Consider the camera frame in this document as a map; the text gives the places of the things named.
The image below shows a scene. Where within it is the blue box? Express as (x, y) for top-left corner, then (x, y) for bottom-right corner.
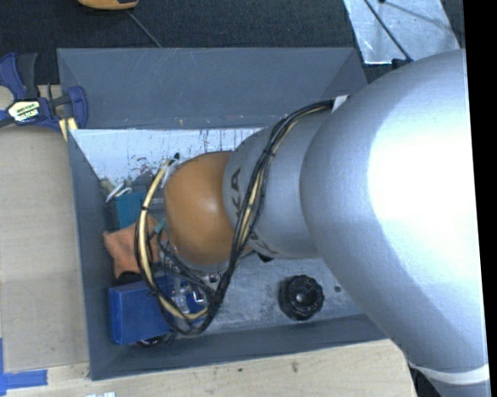
(106, 273), (213, 346)

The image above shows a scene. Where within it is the orange cloth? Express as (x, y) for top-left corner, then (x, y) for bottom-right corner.
(102, 212), (171, 281)

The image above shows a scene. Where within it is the teal box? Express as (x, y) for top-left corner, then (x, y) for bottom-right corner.
(102, 190), (151, 230)

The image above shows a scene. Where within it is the black ribbed round knob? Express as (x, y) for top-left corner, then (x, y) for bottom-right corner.
(275, 273), (328, 323)

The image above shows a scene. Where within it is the pale wood board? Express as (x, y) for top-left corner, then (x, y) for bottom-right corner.
(0, 81), (92, 373)

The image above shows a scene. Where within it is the grey metal bin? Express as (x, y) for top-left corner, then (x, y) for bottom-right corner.
(56, 25), (408, 383)

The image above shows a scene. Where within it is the black cylinder on white bracket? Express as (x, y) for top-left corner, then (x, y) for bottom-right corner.
(158, 152), (184, 183)

